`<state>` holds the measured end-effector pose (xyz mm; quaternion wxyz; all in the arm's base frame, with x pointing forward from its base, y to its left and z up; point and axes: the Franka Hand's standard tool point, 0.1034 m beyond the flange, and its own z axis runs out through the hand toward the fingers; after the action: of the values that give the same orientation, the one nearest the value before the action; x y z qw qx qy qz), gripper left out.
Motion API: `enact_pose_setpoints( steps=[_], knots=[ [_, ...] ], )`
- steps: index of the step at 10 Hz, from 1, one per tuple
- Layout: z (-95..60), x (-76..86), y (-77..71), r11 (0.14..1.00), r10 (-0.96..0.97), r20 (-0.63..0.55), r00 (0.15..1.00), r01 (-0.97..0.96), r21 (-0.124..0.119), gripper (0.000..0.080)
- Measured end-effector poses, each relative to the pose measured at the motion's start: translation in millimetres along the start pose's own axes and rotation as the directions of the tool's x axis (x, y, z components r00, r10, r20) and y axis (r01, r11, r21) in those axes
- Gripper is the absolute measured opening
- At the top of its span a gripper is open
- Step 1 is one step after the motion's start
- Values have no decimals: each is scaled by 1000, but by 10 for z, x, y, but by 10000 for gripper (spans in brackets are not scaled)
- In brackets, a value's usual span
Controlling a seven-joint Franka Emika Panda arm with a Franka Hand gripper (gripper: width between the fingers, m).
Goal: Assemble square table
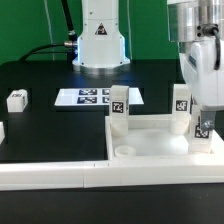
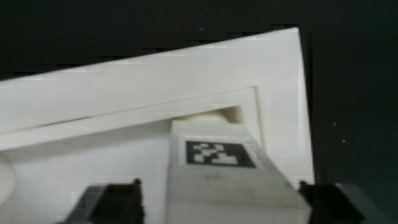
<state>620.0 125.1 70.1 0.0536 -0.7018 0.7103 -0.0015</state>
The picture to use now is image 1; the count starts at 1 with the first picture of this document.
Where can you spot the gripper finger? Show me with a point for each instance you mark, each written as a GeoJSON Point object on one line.
{"type": "Point", "coordinates": [207, 120]}

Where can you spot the black cable horizontal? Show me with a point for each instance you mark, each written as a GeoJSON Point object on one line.
{"type": "Point", "coordinates": [42, 49]}

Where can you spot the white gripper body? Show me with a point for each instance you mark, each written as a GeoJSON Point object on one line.
{"type": "Point", "coordinates": [204, 82]}

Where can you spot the white U-shaped obstacle fence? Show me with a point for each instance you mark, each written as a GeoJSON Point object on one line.
{"type": "Point", "coordinates": [196, 168]}

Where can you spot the white marker plate with tags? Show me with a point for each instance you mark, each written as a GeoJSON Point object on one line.
{"type": "Point", "coordinates": [82, 97]}

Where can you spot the white block at left edge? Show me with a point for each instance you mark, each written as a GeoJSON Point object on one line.
{"type": "Point", "coordinates": [2, 133]}

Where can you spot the white square table top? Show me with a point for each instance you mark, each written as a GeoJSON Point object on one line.
{"type": "Point", "coordinates": [148, 136]}

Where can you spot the black cable thick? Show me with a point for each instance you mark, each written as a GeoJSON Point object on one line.
{"type": "Point", "coordinates": [68, 18]}

